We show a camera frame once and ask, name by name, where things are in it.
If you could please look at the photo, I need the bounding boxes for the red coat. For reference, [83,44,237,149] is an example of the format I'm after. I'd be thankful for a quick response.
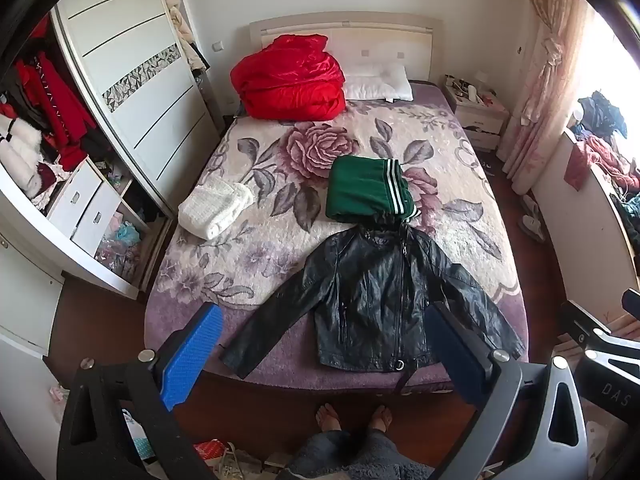
[12,52,98,171]

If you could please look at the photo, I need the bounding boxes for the person's left foot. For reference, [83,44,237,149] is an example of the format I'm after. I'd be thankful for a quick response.
[315,404,343,433]

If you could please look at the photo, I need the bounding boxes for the white wardrobe sliding door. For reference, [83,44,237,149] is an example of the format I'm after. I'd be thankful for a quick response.
[50,0,223,218]

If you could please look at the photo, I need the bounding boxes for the person's legs in grey pants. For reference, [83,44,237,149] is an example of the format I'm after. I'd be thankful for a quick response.
[290,430,436,480]

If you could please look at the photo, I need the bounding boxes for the white wardrobe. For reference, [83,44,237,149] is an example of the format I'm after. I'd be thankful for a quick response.
[0,0,223,361]

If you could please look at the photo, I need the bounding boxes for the white headboard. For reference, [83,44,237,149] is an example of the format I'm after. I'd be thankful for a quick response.
[248,11,444,86]

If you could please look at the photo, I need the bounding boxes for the pair of slippers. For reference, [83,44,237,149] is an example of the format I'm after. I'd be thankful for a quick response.
[517,195,548,243]

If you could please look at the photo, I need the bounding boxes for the white knitted sweater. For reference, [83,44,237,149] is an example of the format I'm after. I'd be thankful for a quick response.
[178,175,255,240]

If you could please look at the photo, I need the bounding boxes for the green striped track garment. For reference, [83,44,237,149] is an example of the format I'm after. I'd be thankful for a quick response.
[325,156,421,223]

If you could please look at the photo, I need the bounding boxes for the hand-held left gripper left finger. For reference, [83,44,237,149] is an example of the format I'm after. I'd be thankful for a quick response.
[57,302,224,480]

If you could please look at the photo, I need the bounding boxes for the person's right foot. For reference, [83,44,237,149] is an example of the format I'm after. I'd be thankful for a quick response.
[367,404,393,433]

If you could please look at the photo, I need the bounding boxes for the pile of red white clothes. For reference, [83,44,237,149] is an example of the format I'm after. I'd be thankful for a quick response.
[0,115,46,198]

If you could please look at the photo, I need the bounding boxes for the pink patterned curtain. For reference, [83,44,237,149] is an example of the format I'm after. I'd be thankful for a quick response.
[500,0,601,196]

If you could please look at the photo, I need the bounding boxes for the white wardrobe drawer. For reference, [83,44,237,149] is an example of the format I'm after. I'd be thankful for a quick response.
[47,162,103,233]
[70,182,123,256]

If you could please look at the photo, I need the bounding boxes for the nightstand clutter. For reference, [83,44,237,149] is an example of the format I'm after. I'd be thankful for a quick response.
[445,74,501,106]

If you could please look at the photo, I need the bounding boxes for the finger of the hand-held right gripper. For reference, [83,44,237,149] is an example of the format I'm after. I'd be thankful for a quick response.
[621,287,640,322]
[559,301,613,348]

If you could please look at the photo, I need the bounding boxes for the pile of mixed clothes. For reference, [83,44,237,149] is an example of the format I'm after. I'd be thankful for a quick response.
[565,90,640,246]

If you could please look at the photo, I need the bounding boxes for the person's foot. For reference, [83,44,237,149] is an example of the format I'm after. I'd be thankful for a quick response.
[367,404,393,433]
[315,404,343,433]

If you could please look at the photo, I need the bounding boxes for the red patterned box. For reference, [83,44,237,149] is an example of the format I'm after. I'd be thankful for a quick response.
[192,439,228,461]

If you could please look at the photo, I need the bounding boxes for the pile of pastel clothes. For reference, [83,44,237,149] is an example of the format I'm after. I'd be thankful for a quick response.
[95,210,151,281]

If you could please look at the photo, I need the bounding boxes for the beige hanging garment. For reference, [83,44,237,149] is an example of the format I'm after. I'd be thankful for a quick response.
[167,0,211,73]

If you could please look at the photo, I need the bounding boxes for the bed with floral blanket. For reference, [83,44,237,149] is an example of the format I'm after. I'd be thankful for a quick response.
[145,80,528,393]

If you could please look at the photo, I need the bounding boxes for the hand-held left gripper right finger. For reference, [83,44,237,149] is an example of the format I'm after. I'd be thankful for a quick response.
[425,301,591,480]

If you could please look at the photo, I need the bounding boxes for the black leather jacket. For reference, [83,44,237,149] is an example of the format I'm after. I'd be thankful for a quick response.
[219,212,526,396]

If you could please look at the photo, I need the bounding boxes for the white nightstand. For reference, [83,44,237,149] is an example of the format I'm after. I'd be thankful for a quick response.
[440,75,511,151]

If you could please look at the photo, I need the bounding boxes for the red quilted duvet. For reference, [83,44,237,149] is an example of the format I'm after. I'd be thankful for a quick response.
[230,34,347,122]

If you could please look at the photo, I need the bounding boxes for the white pillow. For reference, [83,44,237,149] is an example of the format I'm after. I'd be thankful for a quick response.
[342,62,414,102]

